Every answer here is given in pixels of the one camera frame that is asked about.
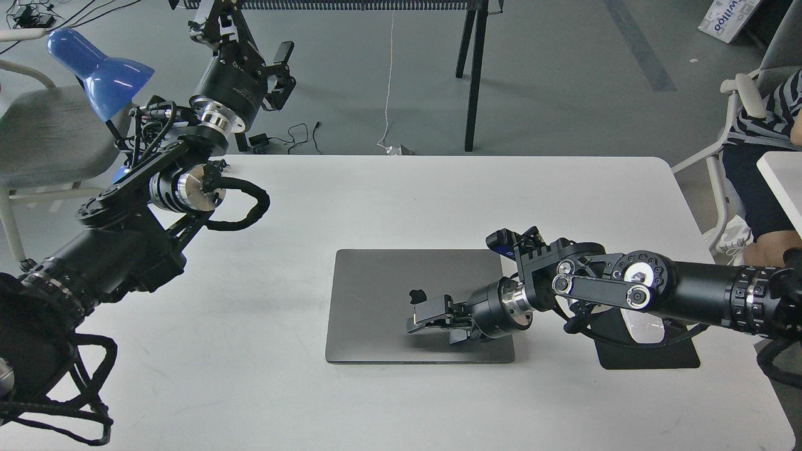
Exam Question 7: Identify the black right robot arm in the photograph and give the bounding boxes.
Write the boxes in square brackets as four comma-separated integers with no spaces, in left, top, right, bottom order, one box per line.
[407,227,800,388]

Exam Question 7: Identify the white computer mouse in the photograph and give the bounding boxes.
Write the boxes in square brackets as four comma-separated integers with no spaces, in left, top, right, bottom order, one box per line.
[620,310,665,345]

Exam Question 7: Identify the seated person striped shirt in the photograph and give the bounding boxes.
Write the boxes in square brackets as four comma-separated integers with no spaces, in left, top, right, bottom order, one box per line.
[721,71,801,267]

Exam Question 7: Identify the grey laptop computer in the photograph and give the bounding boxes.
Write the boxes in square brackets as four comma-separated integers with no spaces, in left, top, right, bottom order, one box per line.
[325,249,515,365]

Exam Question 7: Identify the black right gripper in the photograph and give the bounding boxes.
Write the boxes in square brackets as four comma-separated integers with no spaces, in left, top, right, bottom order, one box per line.
[406,277,533,343]

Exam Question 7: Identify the blue desk lamp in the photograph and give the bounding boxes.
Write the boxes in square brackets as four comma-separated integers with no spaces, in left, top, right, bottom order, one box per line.
[48,28,154,184]

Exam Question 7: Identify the black table legs background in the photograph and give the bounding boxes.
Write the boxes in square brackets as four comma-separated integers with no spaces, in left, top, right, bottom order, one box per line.
[183,1,489,152]

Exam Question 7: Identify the white hanging cable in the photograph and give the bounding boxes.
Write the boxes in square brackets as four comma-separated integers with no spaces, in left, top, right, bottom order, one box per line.
[377,11,415,157]

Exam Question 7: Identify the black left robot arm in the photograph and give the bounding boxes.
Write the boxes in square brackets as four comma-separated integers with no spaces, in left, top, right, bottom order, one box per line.
[2,1,296,446]

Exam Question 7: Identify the white cardboard box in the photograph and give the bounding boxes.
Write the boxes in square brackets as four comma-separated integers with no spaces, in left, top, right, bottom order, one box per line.
[698,1,762,44]

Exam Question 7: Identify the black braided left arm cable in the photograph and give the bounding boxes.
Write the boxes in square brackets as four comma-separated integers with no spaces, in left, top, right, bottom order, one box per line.
[0,334,118,447]

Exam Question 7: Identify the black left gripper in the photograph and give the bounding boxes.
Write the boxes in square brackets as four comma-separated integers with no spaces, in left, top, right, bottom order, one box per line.
[188,1,297,133]

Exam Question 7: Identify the grey chair on left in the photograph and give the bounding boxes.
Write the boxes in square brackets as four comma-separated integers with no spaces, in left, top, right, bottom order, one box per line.
[1,61,118,267]

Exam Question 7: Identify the black mouse pad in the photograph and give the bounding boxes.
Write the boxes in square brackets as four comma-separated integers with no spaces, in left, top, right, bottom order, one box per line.
[591,309,700,370]

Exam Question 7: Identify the black power adapter with cable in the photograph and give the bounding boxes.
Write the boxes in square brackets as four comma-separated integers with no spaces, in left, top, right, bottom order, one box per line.
[233,121,323,155]

